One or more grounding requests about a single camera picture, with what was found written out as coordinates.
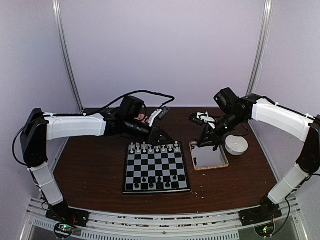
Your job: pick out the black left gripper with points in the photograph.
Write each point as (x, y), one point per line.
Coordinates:
(153, 137)

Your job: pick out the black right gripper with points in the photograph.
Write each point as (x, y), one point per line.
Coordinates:
(212, 136)

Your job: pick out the black and white chessboard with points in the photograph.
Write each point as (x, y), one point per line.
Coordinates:
(143, 161)

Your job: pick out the black chess king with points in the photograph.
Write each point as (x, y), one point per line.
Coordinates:
(159, 185)

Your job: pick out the black chess bishop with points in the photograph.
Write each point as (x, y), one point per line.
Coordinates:
(168, 185)

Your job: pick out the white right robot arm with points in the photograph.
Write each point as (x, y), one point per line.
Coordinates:
(304, 130)

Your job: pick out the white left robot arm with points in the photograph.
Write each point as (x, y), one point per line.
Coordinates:
(43, 127)

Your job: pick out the red patterned bowl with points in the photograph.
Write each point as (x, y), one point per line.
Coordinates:
(142, 117)

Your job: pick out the white ceramic bowl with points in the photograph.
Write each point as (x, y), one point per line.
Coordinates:
(236, 145)

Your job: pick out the wooden rimmed metal tray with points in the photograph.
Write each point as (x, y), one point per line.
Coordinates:
(205, 158)

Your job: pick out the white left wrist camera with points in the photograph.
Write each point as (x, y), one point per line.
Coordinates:
(158, 115)

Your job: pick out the right aluminium corner post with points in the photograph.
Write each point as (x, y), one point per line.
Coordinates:
(261, 46)

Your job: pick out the aluminium corner post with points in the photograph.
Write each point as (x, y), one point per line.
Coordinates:
(65, 53)
(261, 46)

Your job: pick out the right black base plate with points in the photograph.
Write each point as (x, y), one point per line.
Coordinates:
(264, 225)

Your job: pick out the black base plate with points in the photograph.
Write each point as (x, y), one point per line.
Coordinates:
(264, 225)
(66, 227)

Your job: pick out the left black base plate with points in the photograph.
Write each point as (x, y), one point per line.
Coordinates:
(66, 227)

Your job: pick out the aluminium front rail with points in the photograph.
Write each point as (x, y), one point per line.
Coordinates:
(103, 225)

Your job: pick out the left aluminium corner post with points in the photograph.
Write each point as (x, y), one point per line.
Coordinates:
(65, 53)

